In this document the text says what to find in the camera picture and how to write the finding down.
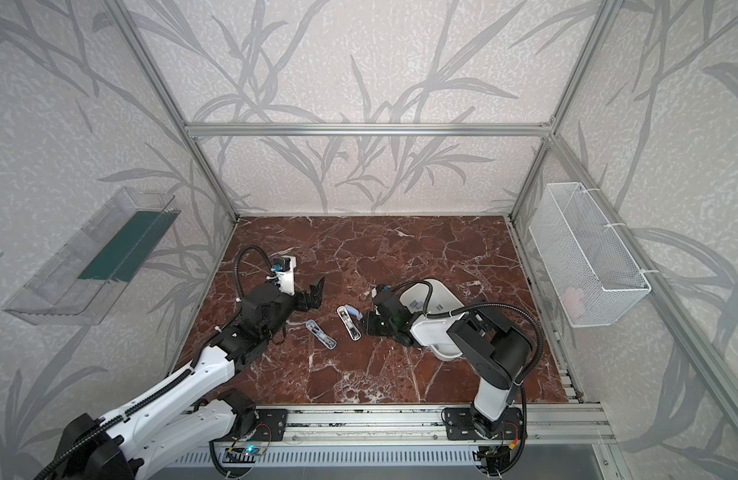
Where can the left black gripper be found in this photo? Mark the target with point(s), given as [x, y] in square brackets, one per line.
[299, 297]

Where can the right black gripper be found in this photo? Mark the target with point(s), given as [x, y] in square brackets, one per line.
[381, 312]

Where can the blue stapler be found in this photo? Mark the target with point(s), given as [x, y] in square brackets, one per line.
[354, 312]
[349, 322]
[320, 335]

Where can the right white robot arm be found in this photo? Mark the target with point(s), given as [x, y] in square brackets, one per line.
[496, 348]

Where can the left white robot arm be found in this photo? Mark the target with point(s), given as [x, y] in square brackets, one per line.
[149, 432]

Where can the white oval tray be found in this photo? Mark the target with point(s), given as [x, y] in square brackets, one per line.
[433, 297]

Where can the green pad in bin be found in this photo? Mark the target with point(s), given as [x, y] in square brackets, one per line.
[121, 258]

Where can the pink item in basket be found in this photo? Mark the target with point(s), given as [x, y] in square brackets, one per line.
[573, 300]

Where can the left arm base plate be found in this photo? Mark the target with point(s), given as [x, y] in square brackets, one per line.
[263, 425]

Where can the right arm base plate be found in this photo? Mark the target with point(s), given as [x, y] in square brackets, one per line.
[467, 424]

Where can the aluminium frame crossbar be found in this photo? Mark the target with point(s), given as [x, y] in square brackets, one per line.
[369, 129]

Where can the clear plastic wall bin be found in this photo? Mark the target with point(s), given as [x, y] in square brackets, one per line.
[55, 295]

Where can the white wire mesh basket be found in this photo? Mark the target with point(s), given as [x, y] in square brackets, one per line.
[582, 248]

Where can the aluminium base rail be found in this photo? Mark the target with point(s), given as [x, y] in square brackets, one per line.
[427, 424]

